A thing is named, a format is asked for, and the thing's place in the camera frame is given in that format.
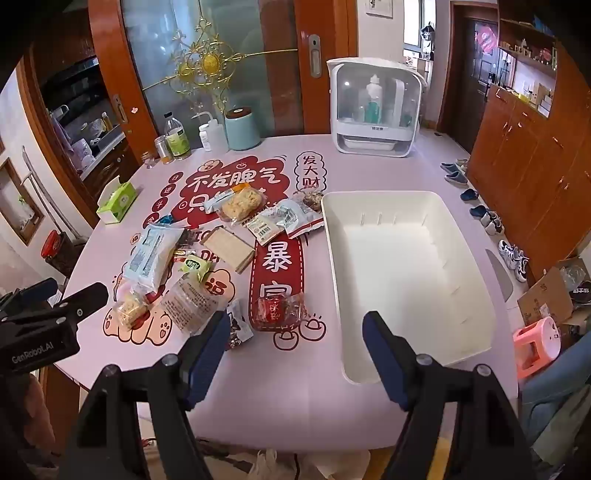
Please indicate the grey blue slipper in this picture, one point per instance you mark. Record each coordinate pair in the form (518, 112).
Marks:
(452, 167)
(457, 178)

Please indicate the cardboard box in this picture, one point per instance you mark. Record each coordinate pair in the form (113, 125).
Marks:
(547, 295)

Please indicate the white countertop storage cabinet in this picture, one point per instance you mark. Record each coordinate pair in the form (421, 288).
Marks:
(376, 115)

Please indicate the white and red snack packet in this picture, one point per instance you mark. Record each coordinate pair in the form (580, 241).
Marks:
(295, 217)

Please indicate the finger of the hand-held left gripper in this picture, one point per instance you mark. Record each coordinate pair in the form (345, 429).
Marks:
(40, 288)
(85, 299)

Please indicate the glass bottle with green label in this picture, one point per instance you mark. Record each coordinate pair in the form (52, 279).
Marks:
(178, 138)

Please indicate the black printed cap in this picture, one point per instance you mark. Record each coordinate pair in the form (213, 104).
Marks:
(581, 294)

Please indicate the red bucket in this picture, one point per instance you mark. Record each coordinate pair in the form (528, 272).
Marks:
(50, 243)

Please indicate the beige cracker packet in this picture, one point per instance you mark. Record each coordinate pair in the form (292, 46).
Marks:
(231, 249)

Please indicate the green tissue box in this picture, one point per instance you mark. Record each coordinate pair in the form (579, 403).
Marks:
(117, 203)

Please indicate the dark brown snack packet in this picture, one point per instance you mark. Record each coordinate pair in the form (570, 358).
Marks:
(313, 199)

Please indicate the small green snack packet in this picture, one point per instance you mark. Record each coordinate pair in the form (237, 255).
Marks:
(196, 266)

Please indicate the orange and white snack packet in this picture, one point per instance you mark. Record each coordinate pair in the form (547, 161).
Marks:
(216, 202)

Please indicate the white squeeze bottle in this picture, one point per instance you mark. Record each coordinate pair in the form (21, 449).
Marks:
(206, 136)

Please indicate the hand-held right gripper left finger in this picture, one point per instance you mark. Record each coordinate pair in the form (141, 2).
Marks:
(208, 355)

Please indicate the pink plastic stool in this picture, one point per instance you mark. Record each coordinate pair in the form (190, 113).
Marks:
(538, 344)

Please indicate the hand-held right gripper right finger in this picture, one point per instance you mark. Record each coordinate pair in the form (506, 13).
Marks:
(383, 357)

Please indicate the small red yellow candy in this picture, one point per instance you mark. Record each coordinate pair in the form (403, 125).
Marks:
(184, 255)

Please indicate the person's left forearm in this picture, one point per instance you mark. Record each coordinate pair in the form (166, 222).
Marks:
(30, 415)

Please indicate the white and black chunky sneaker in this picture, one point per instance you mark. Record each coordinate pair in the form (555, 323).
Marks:
(521, 271)
(510, 253)

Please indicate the small green label packet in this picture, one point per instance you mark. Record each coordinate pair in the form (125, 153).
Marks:
(263, 229)

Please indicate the blue snack packet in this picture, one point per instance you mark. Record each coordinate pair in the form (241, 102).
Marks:
(164, 220)

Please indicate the wooden wall cabinet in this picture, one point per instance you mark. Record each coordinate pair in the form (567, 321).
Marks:
(531, 152)

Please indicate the white plastic bin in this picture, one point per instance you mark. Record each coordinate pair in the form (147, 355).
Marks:
(406, 277)

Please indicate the large blue white packet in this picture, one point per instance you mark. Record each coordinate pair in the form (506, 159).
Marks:
(150, 254)

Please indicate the dark blue slipper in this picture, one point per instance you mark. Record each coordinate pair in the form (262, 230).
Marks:
(468, 194)
(479, 212)

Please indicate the dark entrance door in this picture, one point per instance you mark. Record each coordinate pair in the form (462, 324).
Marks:
(475, 92)

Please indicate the small noodle snack packet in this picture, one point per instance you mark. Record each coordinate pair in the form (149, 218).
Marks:
(130, 310)

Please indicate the small glass jar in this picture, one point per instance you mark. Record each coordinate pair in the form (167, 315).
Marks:
(147, 160)

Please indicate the clear printed snack packet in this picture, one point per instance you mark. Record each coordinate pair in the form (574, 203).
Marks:
(189, 302)

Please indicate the white plastic bag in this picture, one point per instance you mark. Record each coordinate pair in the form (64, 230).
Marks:
(277, 464)

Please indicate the wooden frosted glass door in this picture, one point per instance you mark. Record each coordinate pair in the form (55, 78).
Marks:
(152, 55)

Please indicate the small dark snack packet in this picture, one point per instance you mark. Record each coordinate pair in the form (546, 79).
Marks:
(239, 330)

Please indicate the large noodle snack packet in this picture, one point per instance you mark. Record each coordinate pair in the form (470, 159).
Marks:
(242, 203)

